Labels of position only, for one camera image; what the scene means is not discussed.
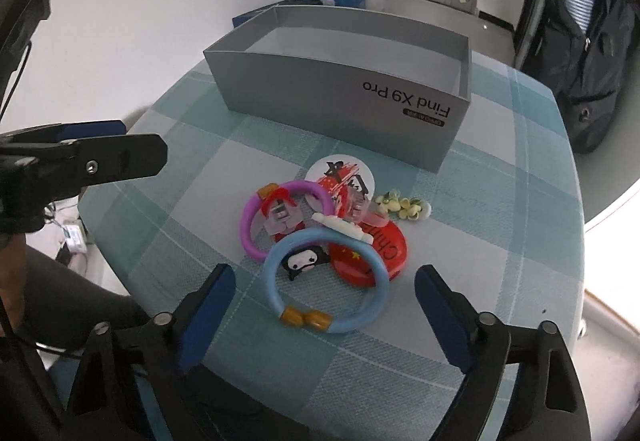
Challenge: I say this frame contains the purple bracelet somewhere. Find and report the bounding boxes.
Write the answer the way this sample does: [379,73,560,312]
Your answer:
[238,180,334,265]

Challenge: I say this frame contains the black jacket hanging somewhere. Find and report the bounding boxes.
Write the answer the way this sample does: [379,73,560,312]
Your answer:
[523,0,636,154]

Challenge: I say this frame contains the red frilly hair clip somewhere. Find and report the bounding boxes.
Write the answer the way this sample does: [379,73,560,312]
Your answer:
[257,183,305,242]

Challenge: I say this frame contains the grey open cardboard box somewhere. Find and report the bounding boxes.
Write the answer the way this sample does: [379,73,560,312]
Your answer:
[204,5,472,172]

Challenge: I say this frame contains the black white character charm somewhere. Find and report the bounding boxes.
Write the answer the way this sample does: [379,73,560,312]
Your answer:
[281,245,330,281]

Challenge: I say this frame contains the yellow-green flower hair clip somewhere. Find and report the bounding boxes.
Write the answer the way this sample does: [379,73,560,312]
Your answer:
[374,190,432,221]

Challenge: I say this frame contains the white round pin badge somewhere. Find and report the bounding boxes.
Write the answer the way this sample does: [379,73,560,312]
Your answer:
[305,154,375,199]

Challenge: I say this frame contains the light blue bracelet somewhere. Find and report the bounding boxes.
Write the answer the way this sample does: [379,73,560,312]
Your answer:
[260,225,392,335]

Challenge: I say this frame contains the teal plaid tablecloth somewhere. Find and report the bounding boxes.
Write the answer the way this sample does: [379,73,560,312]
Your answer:
[49,47,589,441]

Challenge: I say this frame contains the white power strip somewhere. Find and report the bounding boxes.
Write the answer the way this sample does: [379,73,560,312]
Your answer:
[62,220,88,255]

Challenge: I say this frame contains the red round China badge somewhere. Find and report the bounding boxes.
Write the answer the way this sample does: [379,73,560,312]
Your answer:
[326,218,408,291]

